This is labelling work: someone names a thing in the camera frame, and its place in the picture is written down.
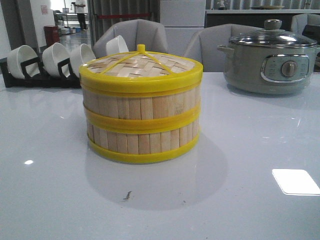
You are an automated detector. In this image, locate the bamboo steamer tier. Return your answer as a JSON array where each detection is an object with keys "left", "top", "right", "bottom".
[
  {"left": 87, "top": 119, "right": 200, "bottom": 164},
  {"left": 82, "top": 84, "right": 201, "bottom": 133}
]

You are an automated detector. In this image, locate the white bowl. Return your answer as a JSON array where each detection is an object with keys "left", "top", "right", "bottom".
[
  {"left": 105, "top": 35, "right": 129, "bottom": 56},
  {"left": 42, "top": 42, "right": 70, "bottom": 77},
  {"left": 7, "top": 45, "right": 38, "bottom": 79},
  {"left": 70, "top": 43, "right": 96, "bottom": 78}
]

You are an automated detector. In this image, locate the white cabinet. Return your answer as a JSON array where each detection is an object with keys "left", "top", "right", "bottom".
[{"left": 159, "top": 0, "right": 206, "bottom": 56}]

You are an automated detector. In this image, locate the woven bamboo steamer lid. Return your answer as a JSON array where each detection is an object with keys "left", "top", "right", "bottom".
[{"left": 79, "top": 44, "right": 203, "bottom": 98}]

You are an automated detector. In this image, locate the grey electric cooking pot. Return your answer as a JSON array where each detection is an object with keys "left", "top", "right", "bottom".
[{"left": 217, "top": 43, "right": 320, "bottom": 95}]

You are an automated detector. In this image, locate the red bin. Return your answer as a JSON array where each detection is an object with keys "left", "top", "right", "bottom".
[{"left": 43, "top": 25, "right": 60, "bottom": 47}]

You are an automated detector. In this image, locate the black bowl rack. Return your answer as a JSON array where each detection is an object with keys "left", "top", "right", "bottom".
[{"left": 0, "top": 57, "right": 81, "bottom": 89}]

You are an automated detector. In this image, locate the grey chair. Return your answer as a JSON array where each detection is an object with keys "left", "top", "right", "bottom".
[
  {"left": 182, "top": 23, "right": 259, "bottom": 72},
  {"left": 92, "top": 19, "right": 168, "bottom": 58},
  {"left": 290, "top": 13, "right": 320, "bottom": 40}
]

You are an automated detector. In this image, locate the glass pot lid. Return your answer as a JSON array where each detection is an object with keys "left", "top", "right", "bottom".
[{"left": 229, "top": 19, "right": 317, "bottom": 49}]

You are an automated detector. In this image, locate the far right grey chair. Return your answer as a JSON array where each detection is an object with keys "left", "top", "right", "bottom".
[{"left": 290, "top": 13, "right": 320, "bottom": 40}]

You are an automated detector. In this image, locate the person in background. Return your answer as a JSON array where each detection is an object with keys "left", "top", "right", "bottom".
[{"left": 71, "top": 0, "right": 87, "bottom": 31}]

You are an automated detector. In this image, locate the left grey chair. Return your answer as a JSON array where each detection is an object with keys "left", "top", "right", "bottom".
[{"left": 92, "top": 19, "right": 168, "bottom": 58}]

